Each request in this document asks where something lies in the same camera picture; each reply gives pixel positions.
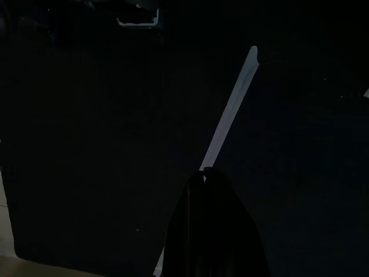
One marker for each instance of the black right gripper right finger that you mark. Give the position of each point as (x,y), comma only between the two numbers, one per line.
(230,239)

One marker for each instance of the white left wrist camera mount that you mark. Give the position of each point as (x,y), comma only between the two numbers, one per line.
(138,25)

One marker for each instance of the black carpet floor mat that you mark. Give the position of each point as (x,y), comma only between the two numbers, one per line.
(86,144)

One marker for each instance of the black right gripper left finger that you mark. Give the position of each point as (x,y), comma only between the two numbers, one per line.
(187,236)

